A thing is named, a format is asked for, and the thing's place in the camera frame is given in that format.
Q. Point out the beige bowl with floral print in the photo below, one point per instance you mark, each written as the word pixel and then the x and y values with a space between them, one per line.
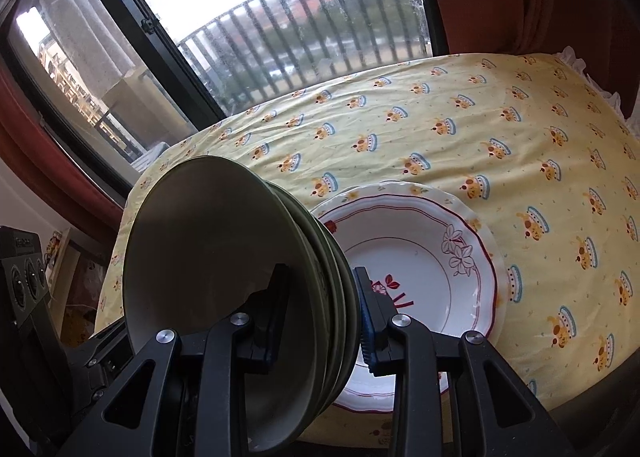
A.
pixel 200 237

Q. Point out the yellow printed tablecloth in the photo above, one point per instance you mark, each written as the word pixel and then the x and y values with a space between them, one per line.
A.
pixel 450 127

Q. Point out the white plate with red rim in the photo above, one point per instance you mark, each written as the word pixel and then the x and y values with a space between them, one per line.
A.
pixel 425 277

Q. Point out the black window frame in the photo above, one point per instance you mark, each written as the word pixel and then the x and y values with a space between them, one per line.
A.
pixel 135 7

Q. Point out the white red-rimmed plate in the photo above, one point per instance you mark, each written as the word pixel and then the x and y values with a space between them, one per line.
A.
pixel 472 223

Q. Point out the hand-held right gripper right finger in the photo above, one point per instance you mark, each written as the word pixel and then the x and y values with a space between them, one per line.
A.
pixel 367 332

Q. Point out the plain beige ceramic bowl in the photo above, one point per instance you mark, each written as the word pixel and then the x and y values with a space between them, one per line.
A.
pixel 325 287

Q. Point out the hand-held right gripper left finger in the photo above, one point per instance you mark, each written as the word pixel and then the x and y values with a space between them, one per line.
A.
pixel 265 332

